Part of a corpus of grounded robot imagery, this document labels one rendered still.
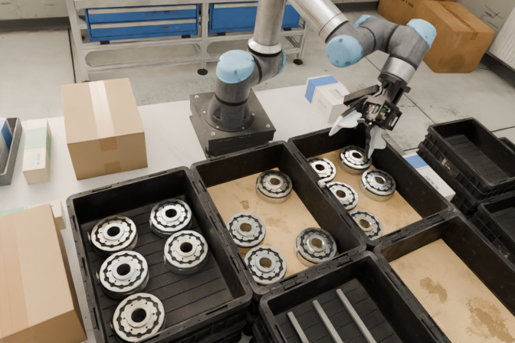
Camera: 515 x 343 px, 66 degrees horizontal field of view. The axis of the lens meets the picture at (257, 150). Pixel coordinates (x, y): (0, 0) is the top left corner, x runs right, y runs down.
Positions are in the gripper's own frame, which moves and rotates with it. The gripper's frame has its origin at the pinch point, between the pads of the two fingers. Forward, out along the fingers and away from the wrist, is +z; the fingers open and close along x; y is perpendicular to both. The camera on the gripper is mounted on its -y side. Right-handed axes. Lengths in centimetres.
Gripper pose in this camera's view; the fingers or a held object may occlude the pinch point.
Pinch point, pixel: (346, 147)
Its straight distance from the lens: 104.0
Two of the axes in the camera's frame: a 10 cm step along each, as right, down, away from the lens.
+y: 4.2, 3.1, -8.5
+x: 7.6, 3.8, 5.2
